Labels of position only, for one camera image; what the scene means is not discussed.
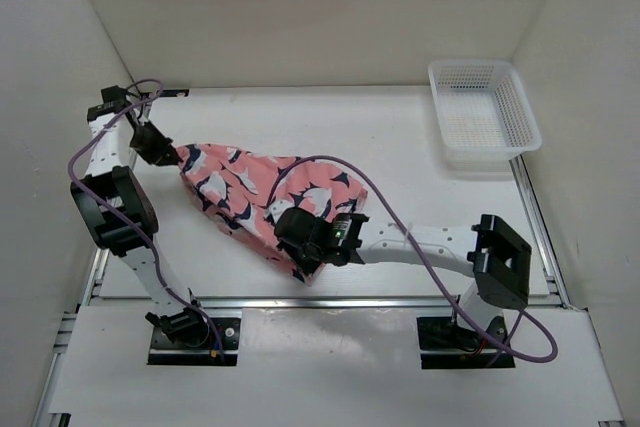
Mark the left aluminium frame rail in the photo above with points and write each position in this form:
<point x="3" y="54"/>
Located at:
<point x="100" y="257"/>

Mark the aluminium rail across table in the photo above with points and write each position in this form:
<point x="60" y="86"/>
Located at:
<point x="325" y="302"/>

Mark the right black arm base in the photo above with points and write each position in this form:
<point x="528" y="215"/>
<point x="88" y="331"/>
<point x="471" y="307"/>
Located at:
<point x="444" y="345"/>

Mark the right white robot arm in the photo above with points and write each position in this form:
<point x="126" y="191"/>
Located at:
<point x="490" y="253"/>

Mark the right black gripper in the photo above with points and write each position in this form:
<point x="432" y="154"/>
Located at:
<point x="306" y="268"/>

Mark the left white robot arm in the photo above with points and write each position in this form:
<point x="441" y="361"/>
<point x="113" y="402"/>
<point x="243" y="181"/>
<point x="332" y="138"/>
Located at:
<point x="119" y="215"/>

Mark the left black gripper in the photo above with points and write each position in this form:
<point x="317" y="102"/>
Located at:
<point x="163" y="147"/>

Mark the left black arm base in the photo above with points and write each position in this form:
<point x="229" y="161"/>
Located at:
<point x="186" y="339"/>

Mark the pink patterned shorts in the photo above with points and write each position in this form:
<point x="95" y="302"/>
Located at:
<point x="234" y="187"/>

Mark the white perforated plastic basket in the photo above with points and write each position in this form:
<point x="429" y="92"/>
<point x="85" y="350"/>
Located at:
<point x="483" y="113"/>

